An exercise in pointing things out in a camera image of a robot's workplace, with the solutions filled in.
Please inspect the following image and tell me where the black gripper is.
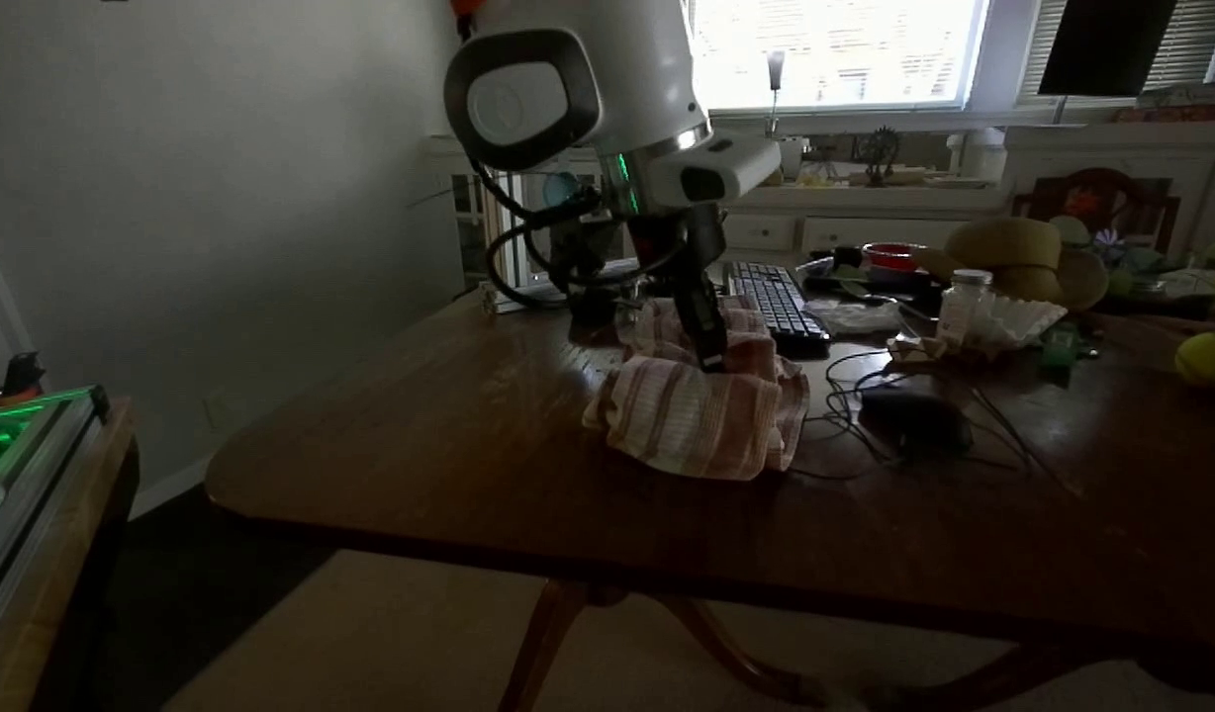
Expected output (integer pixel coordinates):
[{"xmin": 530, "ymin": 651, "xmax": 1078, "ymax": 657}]
[{"xmin": 628, "ymin": 206, "xmax": 729, "ymax": 373}]

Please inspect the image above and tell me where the pink striped towel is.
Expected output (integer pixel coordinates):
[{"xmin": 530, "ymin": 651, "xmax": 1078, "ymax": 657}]
[{"xmin": 580, "ymin": 299, "xmax": 811, "ymax": 484}]

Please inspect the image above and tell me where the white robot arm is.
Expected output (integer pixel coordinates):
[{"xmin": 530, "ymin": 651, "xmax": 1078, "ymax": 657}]
[{"xmin": 443, "ymin": 0, "xmax": 781, "ymax": 369}]

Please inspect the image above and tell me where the black keyboard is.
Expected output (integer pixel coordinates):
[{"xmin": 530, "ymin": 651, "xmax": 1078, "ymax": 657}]
[{"xmin": 724, "ymin": 262, "xmax": 831, "ymax": 360}]

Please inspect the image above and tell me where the red bowl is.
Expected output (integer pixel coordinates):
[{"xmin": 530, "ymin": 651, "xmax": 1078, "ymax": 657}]
[{"xmin": 861, "ymin": 240, "xmax": 925, "ymax": 272}]

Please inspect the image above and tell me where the black computer mouse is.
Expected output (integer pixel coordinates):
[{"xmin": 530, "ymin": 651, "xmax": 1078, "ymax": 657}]
[{"xmin": 857, "ymin": 388, "xmax": 969, "ymax": 451}]

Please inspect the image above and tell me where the white plastic jar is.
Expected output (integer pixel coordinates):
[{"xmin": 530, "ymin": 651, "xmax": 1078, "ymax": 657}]
[{"xmin": 936, "ymin": 268, "xmax": 993, "ymax": 341}]

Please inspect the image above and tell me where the yellow straw hat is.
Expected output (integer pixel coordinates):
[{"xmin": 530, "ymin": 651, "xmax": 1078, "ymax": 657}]
[{"xmin": 946, "ymin": 219, "xmax": 1108, "ymax": 314}]

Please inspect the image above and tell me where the wooden chair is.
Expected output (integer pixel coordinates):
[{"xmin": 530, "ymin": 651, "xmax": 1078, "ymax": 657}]
[{"xmin": 1010, "ymin": 166, "xmax": 1179, "ymax": 248}]

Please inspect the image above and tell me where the yellow-green ball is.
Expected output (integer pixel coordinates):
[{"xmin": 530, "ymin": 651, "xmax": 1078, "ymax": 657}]
[{"xmin": 1176, "ymin": 332, "xmax": 1215, "ymax": 388}]

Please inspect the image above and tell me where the green lit control box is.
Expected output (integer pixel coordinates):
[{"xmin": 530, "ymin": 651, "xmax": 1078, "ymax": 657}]
[{"xmin": 0, "ymin": 388, "xmax": 103, "ymax": 587}]

